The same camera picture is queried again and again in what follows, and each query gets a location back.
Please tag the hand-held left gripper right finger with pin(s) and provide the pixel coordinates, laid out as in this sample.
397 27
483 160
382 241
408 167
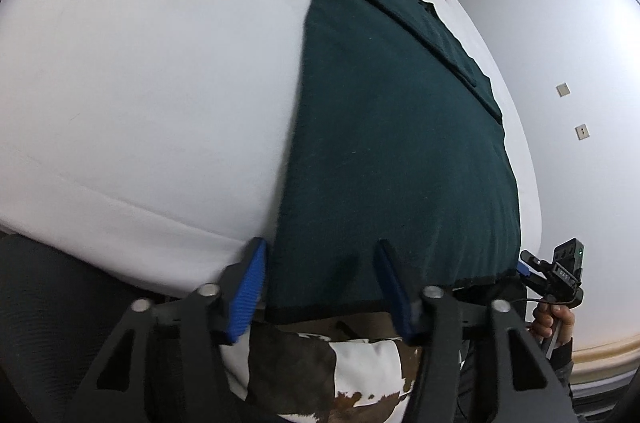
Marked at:
392 288

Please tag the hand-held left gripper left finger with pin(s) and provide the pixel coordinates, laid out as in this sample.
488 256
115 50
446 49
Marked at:
245 293

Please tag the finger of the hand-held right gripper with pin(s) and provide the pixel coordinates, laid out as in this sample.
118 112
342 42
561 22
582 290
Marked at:
534 269

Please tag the dark green knit sweater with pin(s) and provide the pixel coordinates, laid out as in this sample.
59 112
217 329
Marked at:
390 153

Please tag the person's right forearm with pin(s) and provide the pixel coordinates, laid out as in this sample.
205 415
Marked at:
561 358

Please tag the person's right hand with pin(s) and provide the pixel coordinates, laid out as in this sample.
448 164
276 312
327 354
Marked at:
542 320

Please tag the brown and white patterned shirt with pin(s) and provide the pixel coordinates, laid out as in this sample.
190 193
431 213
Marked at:
320 368

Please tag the dark bed base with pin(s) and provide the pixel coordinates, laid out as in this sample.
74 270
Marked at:
45 303

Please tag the bed with white sheet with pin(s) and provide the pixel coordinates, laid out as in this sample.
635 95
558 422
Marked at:
150 78

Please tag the beige wall socket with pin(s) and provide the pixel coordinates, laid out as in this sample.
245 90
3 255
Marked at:
563 89
582 132

